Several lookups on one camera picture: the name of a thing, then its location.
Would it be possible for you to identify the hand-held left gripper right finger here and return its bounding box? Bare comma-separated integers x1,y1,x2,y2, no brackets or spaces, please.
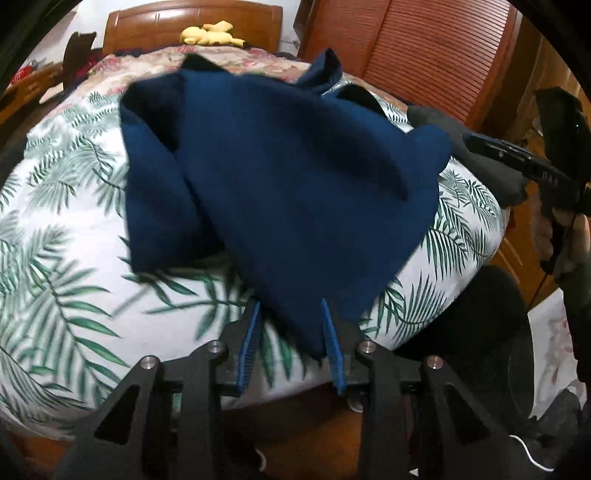
320,298,539,480

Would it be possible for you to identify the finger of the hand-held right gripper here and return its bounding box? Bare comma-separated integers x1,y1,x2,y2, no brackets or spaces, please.
464,133,533,174

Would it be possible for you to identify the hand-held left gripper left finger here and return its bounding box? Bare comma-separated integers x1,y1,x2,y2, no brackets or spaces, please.
53,298,263,480

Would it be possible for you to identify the navy blue garment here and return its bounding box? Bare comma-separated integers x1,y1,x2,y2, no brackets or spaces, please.
119,47,454,361

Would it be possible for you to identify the person's right hand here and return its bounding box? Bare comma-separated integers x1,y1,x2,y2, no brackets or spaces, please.
530,199,591,284

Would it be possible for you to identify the dark grey cloth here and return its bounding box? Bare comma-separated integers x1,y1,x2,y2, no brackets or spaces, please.
408,106,528,207

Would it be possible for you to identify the wooden louvered wardrobe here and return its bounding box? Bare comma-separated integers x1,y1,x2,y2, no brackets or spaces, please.
295,0,548,136

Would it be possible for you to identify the black round stool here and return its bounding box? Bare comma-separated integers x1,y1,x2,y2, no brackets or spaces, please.
392,265,537,445

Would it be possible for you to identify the pale pink floral cloth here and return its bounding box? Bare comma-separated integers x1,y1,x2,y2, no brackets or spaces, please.
527,294,583,418

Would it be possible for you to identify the leaf print bed sheet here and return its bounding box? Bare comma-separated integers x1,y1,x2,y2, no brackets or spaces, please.
0,69,509,439

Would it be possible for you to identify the floral blanket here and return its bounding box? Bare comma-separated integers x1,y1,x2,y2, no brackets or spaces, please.
69,43,324,95

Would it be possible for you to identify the yellow plush toy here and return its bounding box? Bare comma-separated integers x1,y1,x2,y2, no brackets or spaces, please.
180,20,246,48

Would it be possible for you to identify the wooden desk with cabinets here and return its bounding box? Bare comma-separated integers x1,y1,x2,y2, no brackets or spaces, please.
0,60,66,121

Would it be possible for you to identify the wooden bed headboard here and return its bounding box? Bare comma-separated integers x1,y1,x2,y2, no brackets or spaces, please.
103,0,284,55

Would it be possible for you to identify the dark brown chair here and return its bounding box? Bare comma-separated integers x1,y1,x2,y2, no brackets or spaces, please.
62,31,99,89

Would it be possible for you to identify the white cable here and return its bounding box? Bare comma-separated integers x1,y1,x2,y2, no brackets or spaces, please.
507,433,556,472

